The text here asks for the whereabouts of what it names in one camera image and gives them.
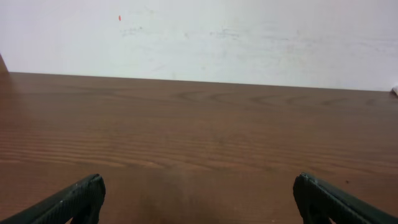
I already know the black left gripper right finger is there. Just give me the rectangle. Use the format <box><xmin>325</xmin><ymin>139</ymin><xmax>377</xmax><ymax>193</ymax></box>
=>
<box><xmin>293</xmin><ymin>172</ymin><xmax>397</xmax><ymax>224</ymax></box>

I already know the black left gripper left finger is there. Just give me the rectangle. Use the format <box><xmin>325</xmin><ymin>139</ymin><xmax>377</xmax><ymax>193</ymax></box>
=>
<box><xmin>1</xmin><ymin>174</ymin><xmax>106</xmax><ymax>224</ymax></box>

